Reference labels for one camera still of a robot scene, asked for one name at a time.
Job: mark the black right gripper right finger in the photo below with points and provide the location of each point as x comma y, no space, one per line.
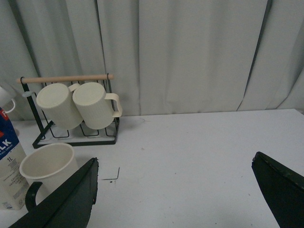
282,189

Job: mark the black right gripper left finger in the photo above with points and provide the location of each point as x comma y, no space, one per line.
69,206

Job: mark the grey curtain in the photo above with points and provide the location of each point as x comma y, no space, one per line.
167,56

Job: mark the cream ribbed mug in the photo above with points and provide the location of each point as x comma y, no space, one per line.
56,100
97,107

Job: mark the cream cup black handle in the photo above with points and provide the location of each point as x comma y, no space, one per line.
51,165

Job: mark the black wire mug rack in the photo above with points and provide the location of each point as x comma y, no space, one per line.
79,136

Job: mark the cream ribbed mug left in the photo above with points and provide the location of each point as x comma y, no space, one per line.
56,100

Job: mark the blue white milk carton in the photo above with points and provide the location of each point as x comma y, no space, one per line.
13,186

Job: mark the cream ribbed mug right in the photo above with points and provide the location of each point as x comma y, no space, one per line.
97,107

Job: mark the white ceramic mug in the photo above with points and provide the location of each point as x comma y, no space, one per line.
5,98

